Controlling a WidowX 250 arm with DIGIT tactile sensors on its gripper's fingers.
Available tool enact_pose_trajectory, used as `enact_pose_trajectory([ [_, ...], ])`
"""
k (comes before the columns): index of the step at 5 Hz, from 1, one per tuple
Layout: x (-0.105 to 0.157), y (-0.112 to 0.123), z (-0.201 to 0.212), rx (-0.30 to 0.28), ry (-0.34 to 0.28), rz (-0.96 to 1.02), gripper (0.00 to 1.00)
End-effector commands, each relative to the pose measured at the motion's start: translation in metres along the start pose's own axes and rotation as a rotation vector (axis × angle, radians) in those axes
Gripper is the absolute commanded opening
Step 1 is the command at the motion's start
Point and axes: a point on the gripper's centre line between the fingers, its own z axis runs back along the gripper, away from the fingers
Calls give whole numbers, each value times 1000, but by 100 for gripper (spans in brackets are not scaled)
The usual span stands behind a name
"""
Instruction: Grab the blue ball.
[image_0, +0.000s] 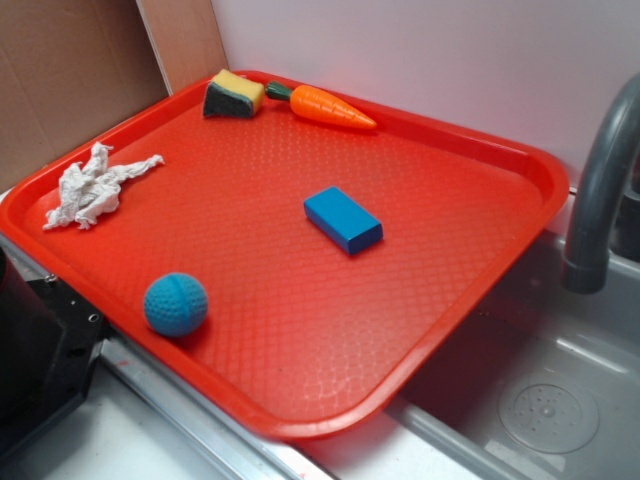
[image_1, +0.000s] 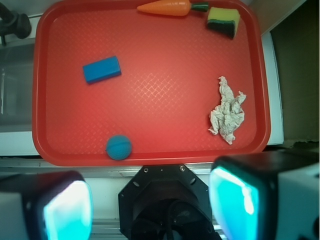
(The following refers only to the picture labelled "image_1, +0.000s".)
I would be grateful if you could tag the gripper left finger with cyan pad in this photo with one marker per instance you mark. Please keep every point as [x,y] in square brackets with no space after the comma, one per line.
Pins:
[45,206]

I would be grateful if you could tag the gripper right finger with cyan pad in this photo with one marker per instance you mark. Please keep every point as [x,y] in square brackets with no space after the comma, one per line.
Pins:
[271,195]

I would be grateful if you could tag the blue ball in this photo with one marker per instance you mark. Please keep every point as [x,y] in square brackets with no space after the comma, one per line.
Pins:
[118,147]

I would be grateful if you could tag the white side panel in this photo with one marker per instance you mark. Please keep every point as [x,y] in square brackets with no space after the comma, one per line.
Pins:
[274,91]

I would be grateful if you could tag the crumpled white paper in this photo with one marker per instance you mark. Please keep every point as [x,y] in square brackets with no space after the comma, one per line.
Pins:
[227,116]

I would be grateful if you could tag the blue rectangular block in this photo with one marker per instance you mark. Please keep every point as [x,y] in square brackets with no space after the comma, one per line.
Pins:
[101,70]

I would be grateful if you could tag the red plastic tray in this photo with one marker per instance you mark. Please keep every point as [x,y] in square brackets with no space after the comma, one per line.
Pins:
[164,95]

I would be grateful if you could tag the yellow and green sponge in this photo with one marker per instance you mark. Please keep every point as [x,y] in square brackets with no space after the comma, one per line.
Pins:
[224,21]

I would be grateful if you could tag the black clamp knob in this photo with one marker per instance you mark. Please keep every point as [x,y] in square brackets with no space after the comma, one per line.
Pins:
[14,23]

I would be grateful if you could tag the orange toy carrot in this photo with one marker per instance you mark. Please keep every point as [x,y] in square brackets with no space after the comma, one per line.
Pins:
[177,8]

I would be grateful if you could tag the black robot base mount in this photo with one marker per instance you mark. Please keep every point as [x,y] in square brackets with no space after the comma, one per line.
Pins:
[166,202]

